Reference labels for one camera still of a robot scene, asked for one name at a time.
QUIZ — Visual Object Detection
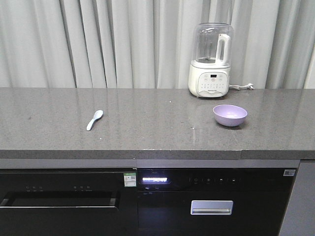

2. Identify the light blue spoon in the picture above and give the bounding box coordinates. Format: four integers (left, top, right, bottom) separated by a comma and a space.
86, 110, 103, 131

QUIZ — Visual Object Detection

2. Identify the purple bowl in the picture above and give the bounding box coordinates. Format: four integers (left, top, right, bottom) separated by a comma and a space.
213, 104, 248, 127

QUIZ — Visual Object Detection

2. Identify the white blender with clear jar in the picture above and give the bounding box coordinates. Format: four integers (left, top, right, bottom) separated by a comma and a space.
188, 23, 234, 98

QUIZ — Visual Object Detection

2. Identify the grey curtain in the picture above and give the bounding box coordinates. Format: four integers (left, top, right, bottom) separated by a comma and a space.
0, 0, 315, 89

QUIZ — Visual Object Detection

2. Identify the white power cord with plug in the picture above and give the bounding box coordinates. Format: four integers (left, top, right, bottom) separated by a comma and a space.
228, 83, 255, 91

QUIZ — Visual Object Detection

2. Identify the black dishwasher with silver handle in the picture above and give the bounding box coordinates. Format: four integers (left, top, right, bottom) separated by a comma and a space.
137, 168, 296, 236

